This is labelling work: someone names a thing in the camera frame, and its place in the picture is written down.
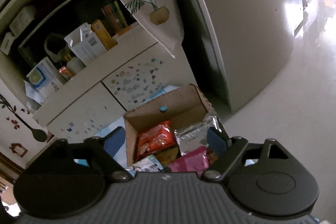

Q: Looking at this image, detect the pink snack bag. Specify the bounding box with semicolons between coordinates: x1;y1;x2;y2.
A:
168;146;209;174

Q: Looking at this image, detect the silver foil snack bag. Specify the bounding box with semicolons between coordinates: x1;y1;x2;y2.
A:
174;109;226;156

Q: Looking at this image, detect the orange snack bag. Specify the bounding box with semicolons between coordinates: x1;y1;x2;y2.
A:
134;121;177;161

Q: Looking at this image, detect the white blue snack bag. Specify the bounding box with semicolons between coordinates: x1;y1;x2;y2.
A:
126;155;163;176

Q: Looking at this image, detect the yellow black label snack packet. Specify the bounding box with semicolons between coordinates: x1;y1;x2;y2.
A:
154;146;179;166

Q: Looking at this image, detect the blue checkered tablecloth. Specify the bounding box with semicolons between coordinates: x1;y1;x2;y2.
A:
73;85;182;169

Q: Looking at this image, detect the cardboard box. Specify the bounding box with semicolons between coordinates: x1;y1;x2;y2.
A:
123;84;214;166

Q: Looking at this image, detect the white blue carton on shelf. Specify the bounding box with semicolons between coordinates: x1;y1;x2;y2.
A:
25;57;66;105

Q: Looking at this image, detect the white sideboard cabinet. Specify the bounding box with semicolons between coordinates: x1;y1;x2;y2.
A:
1;0;195;142

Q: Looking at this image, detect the open white box on shelf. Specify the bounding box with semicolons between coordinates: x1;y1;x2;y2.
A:
64;23;107;66

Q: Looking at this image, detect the silver refrigerator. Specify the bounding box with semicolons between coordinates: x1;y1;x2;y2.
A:
177;0;303;112

